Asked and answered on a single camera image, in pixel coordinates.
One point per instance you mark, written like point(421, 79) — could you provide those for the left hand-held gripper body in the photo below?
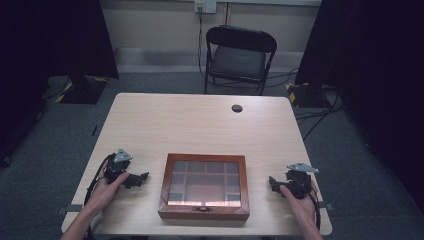
point(117, 166)

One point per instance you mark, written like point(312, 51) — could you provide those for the person's right hand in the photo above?
point(300, 203)

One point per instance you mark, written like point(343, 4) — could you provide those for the black and yellow stand base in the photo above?
point(305, 94)

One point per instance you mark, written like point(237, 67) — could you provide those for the black folding chair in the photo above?
point(238, 59)

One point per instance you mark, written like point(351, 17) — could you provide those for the black curtain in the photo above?
point(370, 86)
point(46, 66)

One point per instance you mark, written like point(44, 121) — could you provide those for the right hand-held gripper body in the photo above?
point(298, 181)

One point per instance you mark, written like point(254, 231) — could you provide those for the person's left hand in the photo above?
point(106, 193)

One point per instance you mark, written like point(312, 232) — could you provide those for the wooden box with glass lid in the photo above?
point(204, 186)

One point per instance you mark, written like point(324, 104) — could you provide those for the white wall socket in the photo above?
point(205, 6)

